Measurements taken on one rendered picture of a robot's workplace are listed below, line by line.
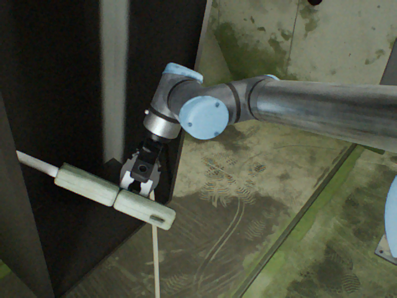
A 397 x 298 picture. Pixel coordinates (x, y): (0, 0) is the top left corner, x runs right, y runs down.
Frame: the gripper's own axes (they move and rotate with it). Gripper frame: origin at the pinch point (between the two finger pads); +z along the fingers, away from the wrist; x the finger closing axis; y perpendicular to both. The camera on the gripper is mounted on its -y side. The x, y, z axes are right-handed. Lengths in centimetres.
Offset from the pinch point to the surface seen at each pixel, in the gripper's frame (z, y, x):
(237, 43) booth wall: -39, 215, -29
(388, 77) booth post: -62, 148, -118
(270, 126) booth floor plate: 3, 179, -75
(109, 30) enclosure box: -32, 41, 28
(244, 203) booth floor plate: 35, 101, -62
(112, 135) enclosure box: 11, 61, 18
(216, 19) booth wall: -49, 223, -6
